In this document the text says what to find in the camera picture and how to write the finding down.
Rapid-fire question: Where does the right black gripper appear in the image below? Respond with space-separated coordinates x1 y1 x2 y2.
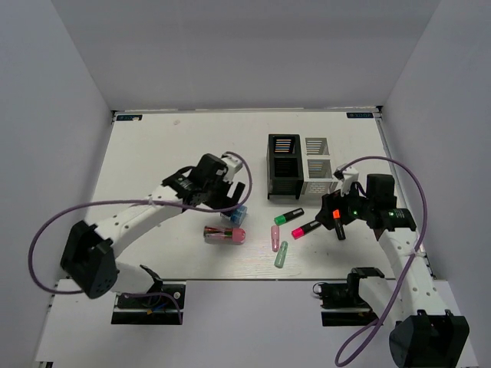
315 179 374 230

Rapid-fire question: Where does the orange cap black highlighter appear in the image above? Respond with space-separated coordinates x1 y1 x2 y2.
332 209 346 241

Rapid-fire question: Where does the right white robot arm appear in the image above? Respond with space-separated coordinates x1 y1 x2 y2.
315 167 470 367

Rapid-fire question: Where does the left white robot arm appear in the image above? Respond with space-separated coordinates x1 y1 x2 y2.
61 152 252 306

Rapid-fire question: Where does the pink-capped crayon tube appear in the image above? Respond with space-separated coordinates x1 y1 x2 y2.
203 226 246 244

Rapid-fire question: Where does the white metal organizer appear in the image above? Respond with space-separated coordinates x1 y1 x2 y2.
301 136 338 198

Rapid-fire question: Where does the pink cap black highlighter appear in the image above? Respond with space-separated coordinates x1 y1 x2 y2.
291 221 321 239

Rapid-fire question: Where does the pink translucent eraser pen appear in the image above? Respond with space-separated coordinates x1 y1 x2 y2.
271 225 280 252

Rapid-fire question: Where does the green cap black highlighter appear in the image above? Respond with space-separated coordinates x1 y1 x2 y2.
274 208 305 226

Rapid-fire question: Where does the black metal organizer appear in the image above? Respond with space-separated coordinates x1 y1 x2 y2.
266 134 304 199

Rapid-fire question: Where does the green translucent eraser pen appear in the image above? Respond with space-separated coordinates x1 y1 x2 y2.
274 241 288 268

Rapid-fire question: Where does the right blue table label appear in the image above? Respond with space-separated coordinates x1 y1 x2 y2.
346 112 374 119

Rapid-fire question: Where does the blue table label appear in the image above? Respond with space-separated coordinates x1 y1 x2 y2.
115 114 143 121
346 112 374 119

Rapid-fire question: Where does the left blue table label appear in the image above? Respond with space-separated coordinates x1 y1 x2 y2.
115 114 143 121

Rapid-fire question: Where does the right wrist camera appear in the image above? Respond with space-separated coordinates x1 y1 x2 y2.
334 164 359 196

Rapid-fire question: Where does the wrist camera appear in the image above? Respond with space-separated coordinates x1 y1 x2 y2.
334 164 359 196
221 153 243 183

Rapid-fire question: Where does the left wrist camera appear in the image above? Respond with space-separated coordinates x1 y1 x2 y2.
221 153 243 183

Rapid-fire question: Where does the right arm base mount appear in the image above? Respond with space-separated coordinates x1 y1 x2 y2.
312 282 377 327

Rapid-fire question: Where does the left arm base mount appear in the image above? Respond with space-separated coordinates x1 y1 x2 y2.
111 282 186 326

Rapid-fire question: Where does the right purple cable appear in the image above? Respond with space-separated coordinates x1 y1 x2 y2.
334 156 428 366

